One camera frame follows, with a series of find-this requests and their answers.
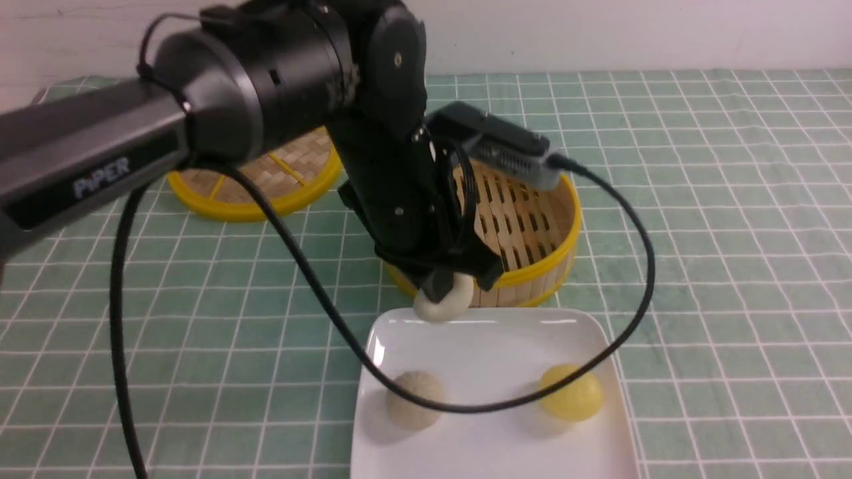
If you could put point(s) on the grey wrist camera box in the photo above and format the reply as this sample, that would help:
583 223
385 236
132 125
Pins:
498 143

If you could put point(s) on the yellow bamboo steamer lid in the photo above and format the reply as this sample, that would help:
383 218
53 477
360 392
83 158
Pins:
291 177

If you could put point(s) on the yellow steamed bun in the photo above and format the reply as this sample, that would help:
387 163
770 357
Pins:
576 402

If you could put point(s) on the white steamed bun back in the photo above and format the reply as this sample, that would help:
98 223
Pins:
454 303

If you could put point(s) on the white square plate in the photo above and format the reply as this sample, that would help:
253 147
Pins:
491 354

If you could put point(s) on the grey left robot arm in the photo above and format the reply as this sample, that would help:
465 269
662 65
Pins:
244 82

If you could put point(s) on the yellow bamboo steamer basket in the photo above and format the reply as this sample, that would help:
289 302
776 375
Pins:
534 231

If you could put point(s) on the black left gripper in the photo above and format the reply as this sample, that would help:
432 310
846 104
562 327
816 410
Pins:
402 189

